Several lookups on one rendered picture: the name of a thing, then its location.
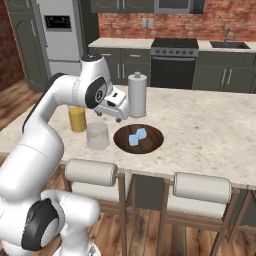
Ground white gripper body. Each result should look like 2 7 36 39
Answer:
93 98 131 121

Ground yellow cup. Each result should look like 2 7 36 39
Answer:
68 106 88 133

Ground clear glass cup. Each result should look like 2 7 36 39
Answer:
86 121 111 151

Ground pale blue ice cube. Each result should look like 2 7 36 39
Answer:
134 128 148 140
128 134 141 147

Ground dark wooden ice bowl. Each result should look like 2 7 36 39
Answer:
113 123 165 155

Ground white paper towel roll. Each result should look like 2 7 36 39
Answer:
127 71 148 119

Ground dark grey base cupboards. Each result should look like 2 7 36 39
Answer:
87 47 256 94

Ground wooden stool with white cushion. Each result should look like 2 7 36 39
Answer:
156 171 252 256
59 158 136 256

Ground black and silver oven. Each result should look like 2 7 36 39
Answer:
149 37 200 90

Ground silver fridge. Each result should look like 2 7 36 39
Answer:
35 0 84 77

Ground dark grey tall cupboard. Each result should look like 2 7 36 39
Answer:
5 0 50 93

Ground silver microwave oven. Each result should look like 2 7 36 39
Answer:
153 0 206 15

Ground dark sink basin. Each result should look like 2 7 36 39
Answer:
209 40 251 50

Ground silver tap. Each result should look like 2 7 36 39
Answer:
224 27 233 43

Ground grey wall socket plate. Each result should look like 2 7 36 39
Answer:
141 17 154 29

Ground dark grey wall cupboards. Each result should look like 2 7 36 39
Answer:
89 0 156 14

